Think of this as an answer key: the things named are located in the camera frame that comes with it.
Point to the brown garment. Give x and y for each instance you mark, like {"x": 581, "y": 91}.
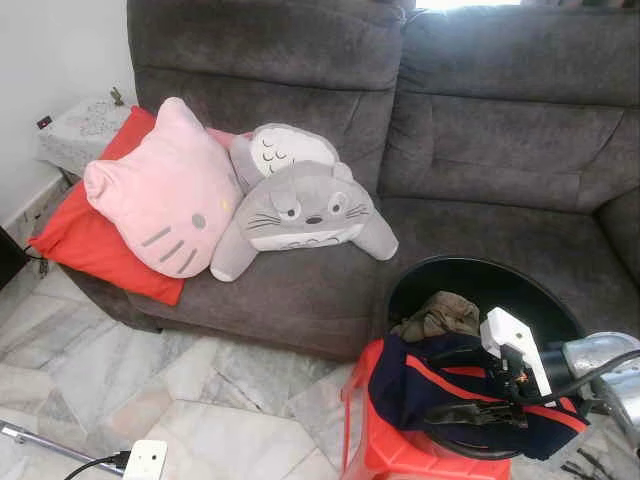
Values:
{"x": 440, "y": 315}

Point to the black wall socket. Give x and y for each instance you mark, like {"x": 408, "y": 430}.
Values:
{"x": 44, "y": 122}

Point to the side table with white cloth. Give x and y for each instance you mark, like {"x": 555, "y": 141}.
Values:
{"x": 85, "y": 125}

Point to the dark grey sofa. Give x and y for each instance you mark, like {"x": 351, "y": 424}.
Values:
{"x": 480, "y": 130}

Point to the pink cat face pillow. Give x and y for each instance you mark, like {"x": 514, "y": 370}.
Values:
{"x": 165, "y": 190}

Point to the grey closed-eyed Totoro pillow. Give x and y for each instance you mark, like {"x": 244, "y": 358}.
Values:
{"x": 285, "y": 150}

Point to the black plastic bucket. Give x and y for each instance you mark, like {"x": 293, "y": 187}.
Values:
{"x": 500, "y": 285}

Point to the red cushion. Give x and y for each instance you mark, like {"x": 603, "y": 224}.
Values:
{"x": 80, "y": 250}

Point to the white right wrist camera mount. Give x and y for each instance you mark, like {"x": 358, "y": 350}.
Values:
{"x": 505, "y": 330}

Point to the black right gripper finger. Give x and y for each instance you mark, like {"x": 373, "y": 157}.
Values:
{"x": 480, "y": 413}
{"x": 465, "y": 353}

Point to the navy garment with red stripes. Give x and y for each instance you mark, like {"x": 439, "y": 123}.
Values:
{"x": 420, "y": 385}

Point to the chrome clothes rack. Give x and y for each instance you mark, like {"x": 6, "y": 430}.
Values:
{"x": 50, "y": 445}

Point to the small brass ornament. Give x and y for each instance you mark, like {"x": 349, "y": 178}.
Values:
{"x": 117, "y": 97}

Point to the red plastic stool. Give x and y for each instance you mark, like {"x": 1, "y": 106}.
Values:
{"x": 390, "y": 455}

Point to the grey open-eyed Totoro plush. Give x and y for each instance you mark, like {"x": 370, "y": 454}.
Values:
{"x": 300, "y": 185}

